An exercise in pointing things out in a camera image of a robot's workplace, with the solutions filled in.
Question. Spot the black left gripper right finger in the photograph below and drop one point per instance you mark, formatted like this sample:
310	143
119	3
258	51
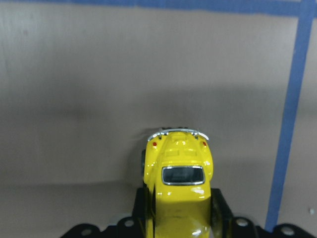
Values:
221	215

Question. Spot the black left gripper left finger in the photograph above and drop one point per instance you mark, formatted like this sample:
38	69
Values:
140	214

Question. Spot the yellow toy beetle car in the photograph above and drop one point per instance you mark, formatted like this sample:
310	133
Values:
177	171

